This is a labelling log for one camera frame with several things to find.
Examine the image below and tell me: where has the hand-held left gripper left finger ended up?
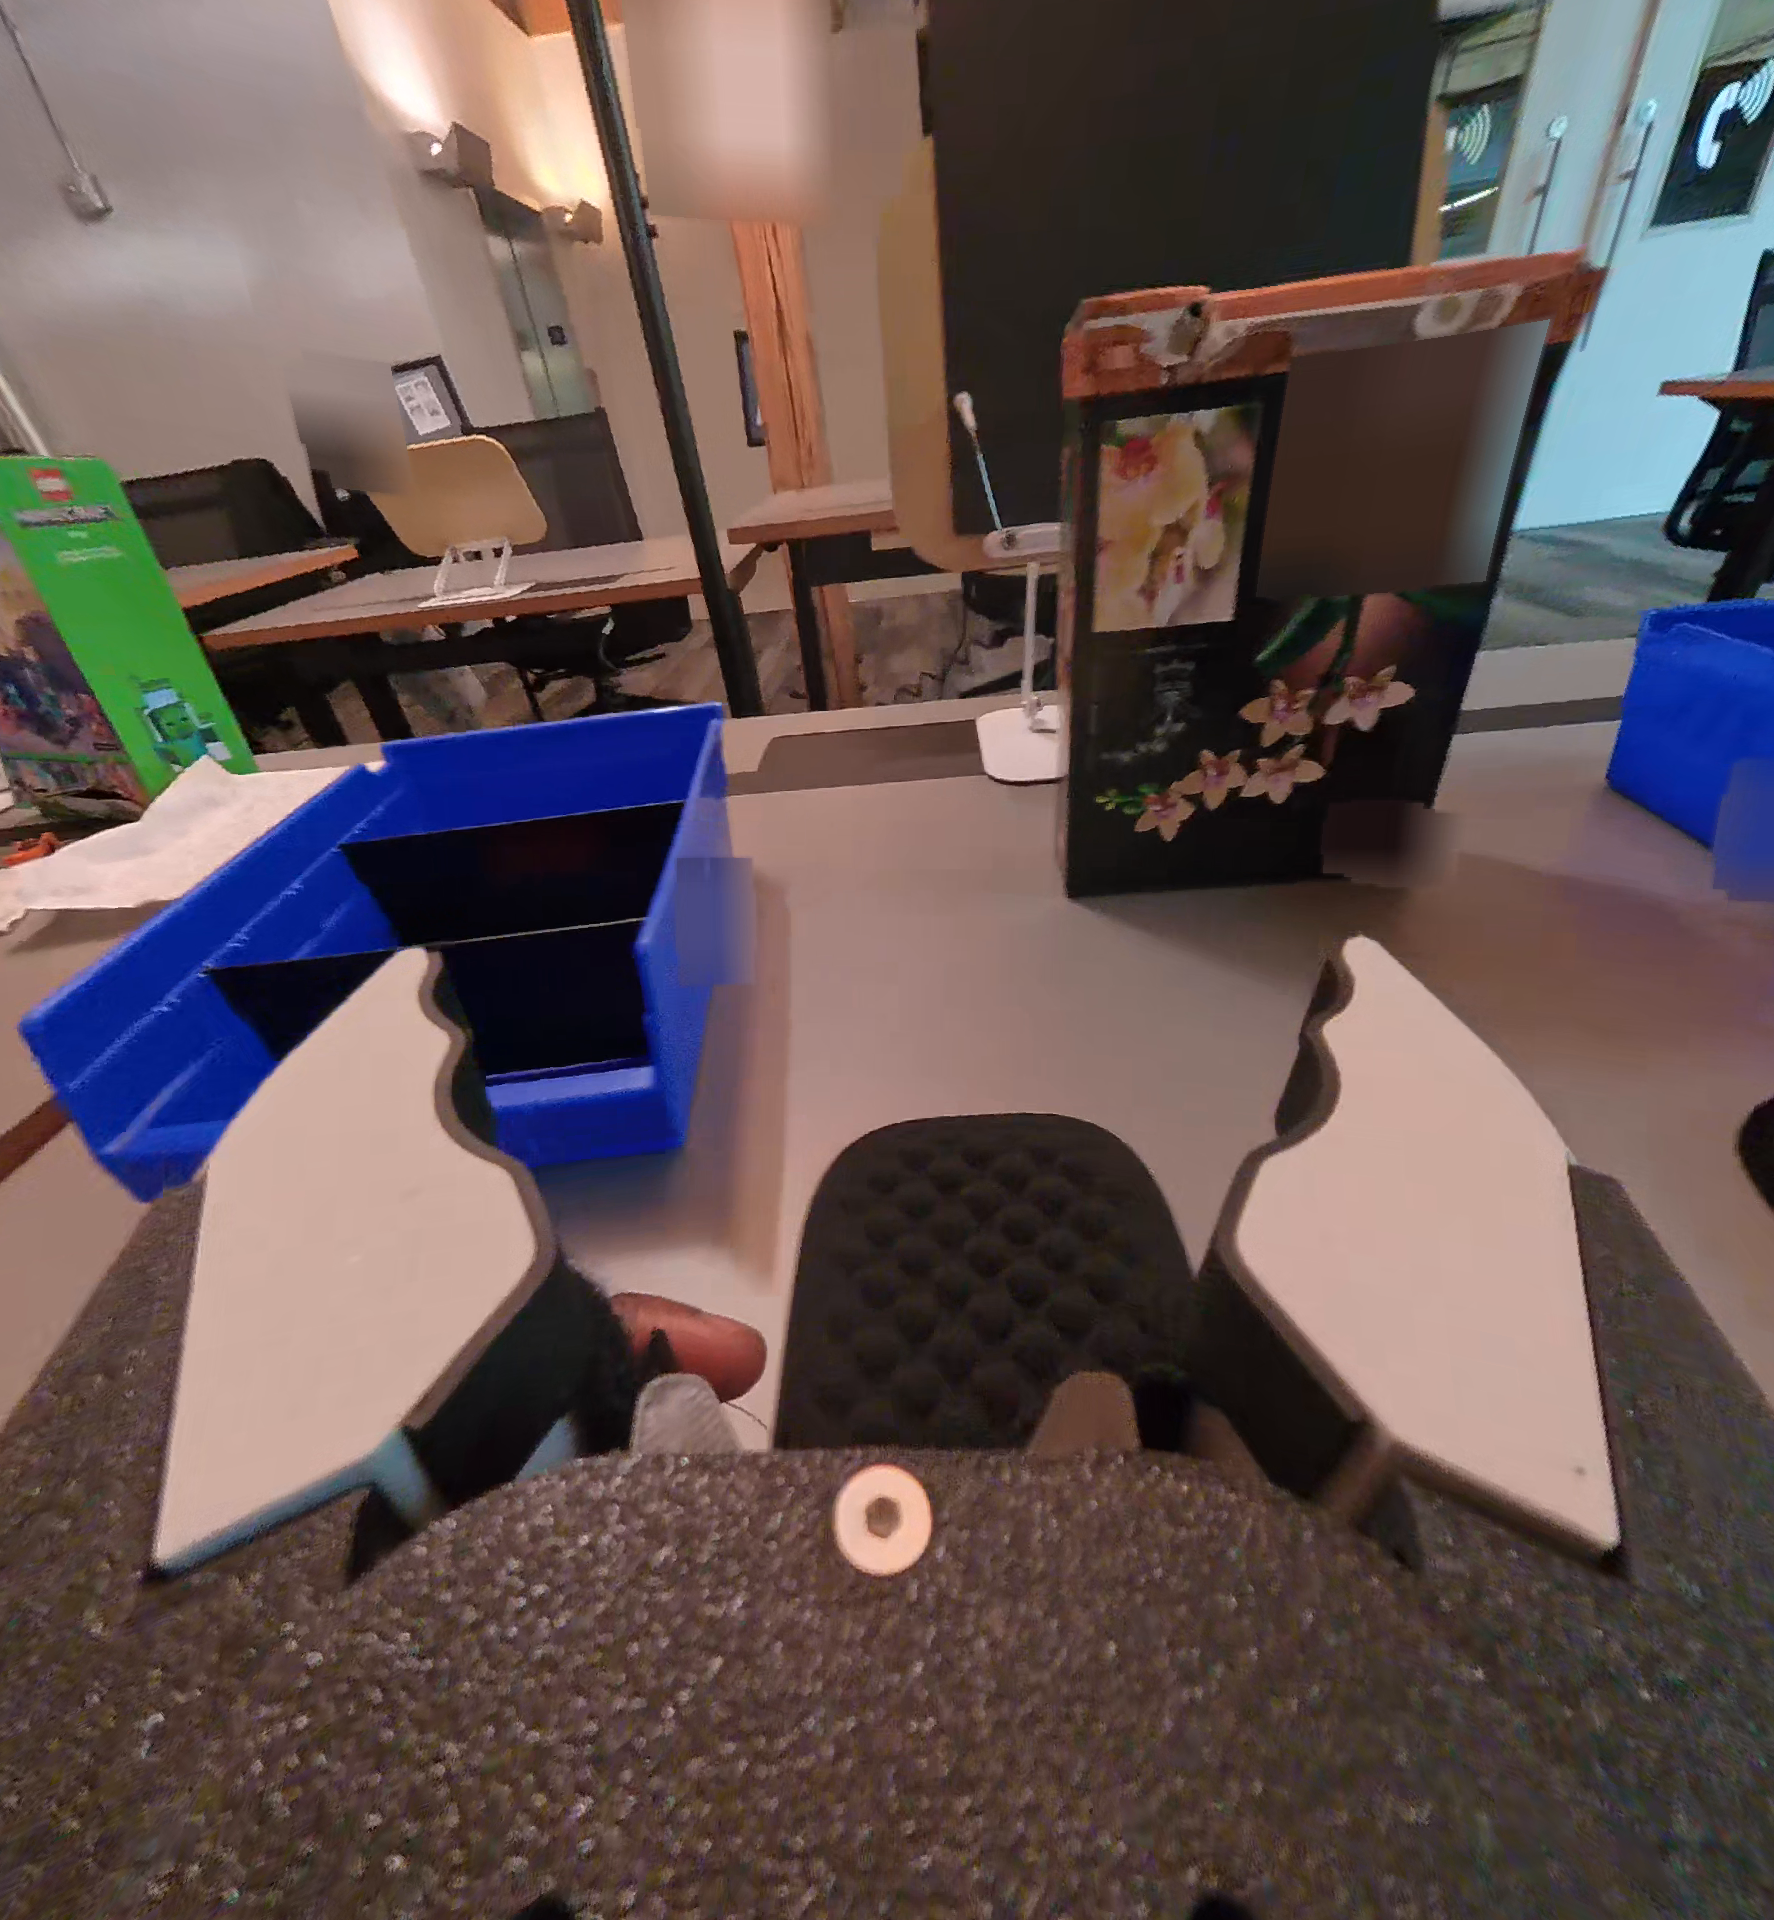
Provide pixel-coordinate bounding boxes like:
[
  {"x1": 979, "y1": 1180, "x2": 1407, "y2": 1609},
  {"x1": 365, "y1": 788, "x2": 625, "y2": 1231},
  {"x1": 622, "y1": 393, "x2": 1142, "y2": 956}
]
[{"x1": 146, "y1": 943, "x2": 559, "y2": 1573}]

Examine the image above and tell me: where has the pale wooden chair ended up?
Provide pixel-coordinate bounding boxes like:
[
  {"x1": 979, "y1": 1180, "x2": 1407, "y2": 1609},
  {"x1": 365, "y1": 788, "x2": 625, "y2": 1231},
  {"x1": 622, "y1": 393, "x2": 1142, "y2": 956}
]
[{"x1": 404, "y1": 432, "x2": 550, "y2": 552}]

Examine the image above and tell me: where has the green lego box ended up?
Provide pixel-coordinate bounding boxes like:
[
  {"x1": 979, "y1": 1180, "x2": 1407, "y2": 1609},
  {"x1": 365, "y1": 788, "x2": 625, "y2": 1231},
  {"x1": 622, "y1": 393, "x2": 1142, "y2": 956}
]
[{"x1": 0, "y1": 451, "x2": 262, "y2": 822}]

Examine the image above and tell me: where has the black booklet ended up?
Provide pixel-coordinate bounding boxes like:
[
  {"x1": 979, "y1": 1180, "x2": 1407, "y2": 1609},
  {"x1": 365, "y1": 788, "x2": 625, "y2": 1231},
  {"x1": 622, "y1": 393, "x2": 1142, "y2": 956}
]
[{"x1": 337, "y1": 801, "x2": 689, "y2": 949}]

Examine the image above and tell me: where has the person's left hand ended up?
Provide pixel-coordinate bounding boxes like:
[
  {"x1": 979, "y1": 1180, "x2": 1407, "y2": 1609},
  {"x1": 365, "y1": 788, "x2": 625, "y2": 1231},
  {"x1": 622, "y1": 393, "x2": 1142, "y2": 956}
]
[{"x1": 607, "y1": 1296, "x2": 772, "y2": 1395}]

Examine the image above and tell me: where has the black phone icon sign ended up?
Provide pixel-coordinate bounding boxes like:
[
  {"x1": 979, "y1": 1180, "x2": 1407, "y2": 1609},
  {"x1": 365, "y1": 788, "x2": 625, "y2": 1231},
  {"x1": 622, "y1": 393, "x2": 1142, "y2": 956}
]
[{"x1": 1651, "y1": 19, "x2": 1774, "y2": 232}]

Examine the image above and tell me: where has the white tipped thin rod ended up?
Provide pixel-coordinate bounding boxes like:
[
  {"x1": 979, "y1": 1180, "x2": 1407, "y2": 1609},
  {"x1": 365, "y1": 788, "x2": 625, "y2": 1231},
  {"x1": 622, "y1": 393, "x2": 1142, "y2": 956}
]
[{"x1": 946, "y1": 385, "x2": 1018, "y2": 552}]

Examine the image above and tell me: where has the framed printed sheet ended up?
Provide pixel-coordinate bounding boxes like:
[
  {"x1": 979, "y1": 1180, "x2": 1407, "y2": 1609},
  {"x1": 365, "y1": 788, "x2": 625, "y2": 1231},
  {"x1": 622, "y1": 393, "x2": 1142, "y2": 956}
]
[{"x1": 386, "y1": 353, "x2": 471, "y2": 441}]

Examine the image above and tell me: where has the blue plastic bin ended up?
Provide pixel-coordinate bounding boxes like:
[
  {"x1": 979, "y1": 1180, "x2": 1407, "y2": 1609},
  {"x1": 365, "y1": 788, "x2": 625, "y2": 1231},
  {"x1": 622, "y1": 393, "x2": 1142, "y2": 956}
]
[
  {"x1": 1603, "y1": 593, "x2": 1774, "y2": 934},
  {"x1": 18, "y1": 700, "x2": 733, "y2": 1205}
]

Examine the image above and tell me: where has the crumpled white paper bag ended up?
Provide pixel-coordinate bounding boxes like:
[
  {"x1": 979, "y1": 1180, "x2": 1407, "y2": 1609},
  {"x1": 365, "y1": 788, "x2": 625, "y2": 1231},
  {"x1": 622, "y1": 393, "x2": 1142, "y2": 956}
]
[{"x1": 0, "y1": 753, "x2": 382, "y2": 946}]

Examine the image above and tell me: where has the black orchid lego box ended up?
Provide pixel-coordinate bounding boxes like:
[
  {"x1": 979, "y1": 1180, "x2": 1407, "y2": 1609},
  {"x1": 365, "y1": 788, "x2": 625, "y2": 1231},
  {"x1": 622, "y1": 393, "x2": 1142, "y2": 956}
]
[{"x1": 1056, "y1": 251, "x2": 1613, "y2": 903}]

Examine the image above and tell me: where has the clear acrylic stand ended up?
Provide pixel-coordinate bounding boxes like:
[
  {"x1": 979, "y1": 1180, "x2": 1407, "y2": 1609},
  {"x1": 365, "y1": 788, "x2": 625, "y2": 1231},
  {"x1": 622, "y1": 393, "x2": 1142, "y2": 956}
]
[{"x1": 415, "y1": 534, "x2": 539, "y2": 613}]

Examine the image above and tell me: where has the white panel foot plate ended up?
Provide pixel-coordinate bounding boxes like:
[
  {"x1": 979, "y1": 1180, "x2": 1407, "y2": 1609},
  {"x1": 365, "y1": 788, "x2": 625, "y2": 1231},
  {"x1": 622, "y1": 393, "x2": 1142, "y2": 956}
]
[{"x1": 972, "y1": 516, "x2": 1070, "y2": 788}]

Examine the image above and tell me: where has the wooden table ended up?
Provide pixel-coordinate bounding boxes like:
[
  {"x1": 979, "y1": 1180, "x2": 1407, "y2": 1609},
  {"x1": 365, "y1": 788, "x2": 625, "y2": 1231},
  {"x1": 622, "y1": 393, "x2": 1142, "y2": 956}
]
[
  {"x1": 1656, "y1": 356, "x2": 1774, "y2": 605},
  {"x1": 202, "y1": 539, "x2": 764, "y2": 724},
  {"x1": 726, "y1": 477, "x2": 906, "y2": 711},
  {"x1": 163, "y1": 541, "x2": 362, "y2": 613}
]

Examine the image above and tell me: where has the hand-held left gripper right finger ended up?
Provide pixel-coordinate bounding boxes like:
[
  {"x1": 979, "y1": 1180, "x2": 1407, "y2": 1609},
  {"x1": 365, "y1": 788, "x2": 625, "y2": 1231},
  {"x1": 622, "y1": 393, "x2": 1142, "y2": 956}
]
[{"x1": 1213, "y1": 932, "x2": 1623, "y2": 1568}]

